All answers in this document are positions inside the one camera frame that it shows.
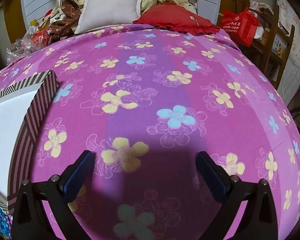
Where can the striped cardboard box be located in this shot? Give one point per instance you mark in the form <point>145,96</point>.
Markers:
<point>37,115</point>

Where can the white pillow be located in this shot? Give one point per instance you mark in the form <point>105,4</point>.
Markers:
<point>110,10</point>

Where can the purple floral bedsheet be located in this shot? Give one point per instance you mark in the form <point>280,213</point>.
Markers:
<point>150,80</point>

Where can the brown patterned quilt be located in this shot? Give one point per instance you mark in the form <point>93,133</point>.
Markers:
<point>65,10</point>

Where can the red ruffled cushion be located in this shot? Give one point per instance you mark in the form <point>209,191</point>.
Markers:
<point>170,17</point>

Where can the pile of clear plastic bags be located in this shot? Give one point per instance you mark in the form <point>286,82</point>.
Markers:
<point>22,47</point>

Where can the red shopping bag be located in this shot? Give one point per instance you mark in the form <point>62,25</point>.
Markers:
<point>240,27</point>

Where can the wooden chair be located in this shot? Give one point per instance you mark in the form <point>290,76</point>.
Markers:
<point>267,52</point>

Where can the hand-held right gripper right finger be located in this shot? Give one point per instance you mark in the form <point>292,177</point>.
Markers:
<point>212,177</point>

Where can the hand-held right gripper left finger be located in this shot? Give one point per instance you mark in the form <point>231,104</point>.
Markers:
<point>78,177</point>

